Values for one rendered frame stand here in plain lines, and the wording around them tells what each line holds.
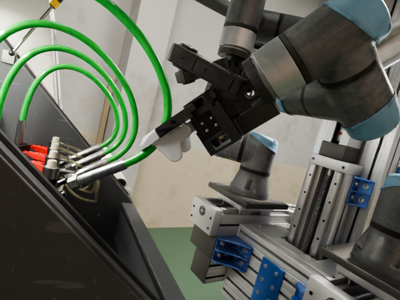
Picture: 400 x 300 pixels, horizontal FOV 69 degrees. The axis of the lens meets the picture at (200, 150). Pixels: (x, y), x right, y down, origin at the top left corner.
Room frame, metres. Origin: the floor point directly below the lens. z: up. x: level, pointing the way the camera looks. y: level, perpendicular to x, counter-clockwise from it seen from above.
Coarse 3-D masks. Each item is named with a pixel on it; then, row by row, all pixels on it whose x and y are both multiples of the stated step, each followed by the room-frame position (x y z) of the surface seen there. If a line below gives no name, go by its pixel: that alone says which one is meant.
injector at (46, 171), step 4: (44, 168) 0.51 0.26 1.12; (48, 168) 0.51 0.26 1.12; (52, 168) 0.52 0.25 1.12; (56, 168) 0.52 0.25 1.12; (44, 172) 0.51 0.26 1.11; (48, 172) 0.51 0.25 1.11; (52, 172) 0.52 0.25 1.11; (56, 172) 0.52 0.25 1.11; (48, 176) 0.51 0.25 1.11; (52, 176) 0.52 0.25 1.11; (56, 176) 0.52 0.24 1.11; (52, 180) 0.52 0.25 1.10; (56, 180) 0.53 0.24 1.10; (52, 184) 0.52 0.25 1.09; (56, 184) 0.53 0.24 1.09; (60, 192) 0.53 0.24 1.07; (64, 192) 0.54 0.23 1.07; (64, 196) 0.54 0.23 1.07
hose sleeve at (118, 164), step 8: (120, 160) 0.46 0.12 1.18; (96, 168) 0.46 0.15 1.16; (104, 168) 0.45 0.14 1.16; (112, 168) 0.45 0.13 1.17; (120, 168) 0.45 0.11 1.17; (80, 176) 0.45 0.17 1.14; (88, 176) 0.45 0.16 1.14; (96, 176) 0.45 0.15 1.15; (104, 176) 0.45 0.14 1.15; (80, 184) 0.45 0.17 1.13
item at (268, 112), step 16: (256, 80) 0.38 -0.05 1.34; (208, 96) 0.40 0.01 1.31; (224, 96) 0.41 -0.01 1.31; (240, 96) 0.41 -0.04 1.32; (256, 96) 0.41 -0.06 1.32; (272, 96) 0.39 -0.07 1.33; (192, 112) 0.41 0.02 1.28; (208, 112) 0.41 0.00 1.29; (224, 112) 0.40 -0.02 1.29; (240, 112) 0.42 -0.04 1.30; (256, 112) 0.41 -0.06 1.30; (272, 112) 0.40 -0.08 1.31; (208, 128) 0.42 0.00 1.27; (224, 128) 0.40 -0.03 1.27; (240, 128) 0.41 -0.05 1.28; (208, 144) 0.41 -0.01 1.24
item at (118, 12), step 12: (96, 0) 0.45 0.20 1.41; (108, 0) 0.45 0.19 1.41; (120, 12) 0.45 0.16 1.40; (132, 24) 0.45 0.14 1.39; (144, 36) 0.45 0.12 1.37; (144, 48) 0.45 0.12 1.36; (156, 60) 0.45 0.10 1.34; (156, 72) 0.46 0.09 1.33; (168, 84) 0.46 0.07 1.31; (168, 96) 0.46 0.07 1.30; (168, 108) 0.46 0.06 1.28; (132, 156) 0.46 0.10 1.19; (144, 156) 0.46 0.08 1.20
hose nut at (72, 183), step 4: (72, 176) 0.45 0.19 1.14; (76, 176) 0.45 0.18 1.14; (68, 180) 0.45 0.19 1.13; (72, 180) 0.45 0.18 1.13; (76, 180) 0.45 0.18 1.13; (68, 184) 0.45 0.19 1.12; (72, 184) 0.45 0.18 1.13; (76, 184) 0.45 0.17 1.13; (72, 188) 0.45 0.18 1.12; (76, 188) 0.45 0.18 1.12
